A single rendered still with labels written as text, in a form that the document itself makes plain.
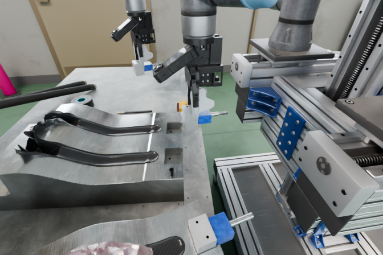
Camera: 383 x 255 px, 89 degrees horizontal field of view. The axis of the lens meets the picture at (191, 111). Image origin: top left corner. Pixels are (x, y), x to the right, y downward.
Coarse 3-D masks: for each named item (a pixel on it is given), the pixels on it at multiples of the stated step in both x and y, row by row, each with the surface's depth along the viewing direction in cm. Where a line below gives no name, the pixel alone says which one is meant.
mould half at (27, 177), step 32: (64, 128) 51; (0, 160) 51; (32, 160) 42; (64, 160) 44; (160, 160) 47; (0, 192) 44; (32, 192) 43; (64, 192) 44; (96, 192) 44; (128, 192) 45; (160, 192) 46
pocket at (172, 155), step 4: (168, 148) 51; (172, 148) 51; (176, 148) 51; (168, 152) 52; (172, 152) 52; (176, 152) 52; (180, 152) 52; (168, 156) 52; (172, 156) 52; (176, 156) 52; (180, 156) 52; (164, 160) 48; (168, 160) 51; (172, 160) 51; (176, 160) 51; (180, 160) 51
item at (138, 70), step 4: (136, 60) 84; (136, 64) 81; (144, 64) 84; (148, 64) 84; (152, 64) 86; (156, 64) 87; (136, 68) 82; (140, 68) 82; (144, 68) 84; (148, 68) 84; (152, 68) 85; (136, 72) 82; (140, 72) 83; (144, 72) 84
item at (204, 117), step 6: (186, 108) 54; (186, 114) 51; (204, 114) 54; (210, 114) 54; (216, 114) 56; (222, 114) 56; (186, 120) 52; (192, 120) 53; (198, 120) 54; (204, 120) 54; (210, 120) 54; (186, 126) 53; (192, 126) 54
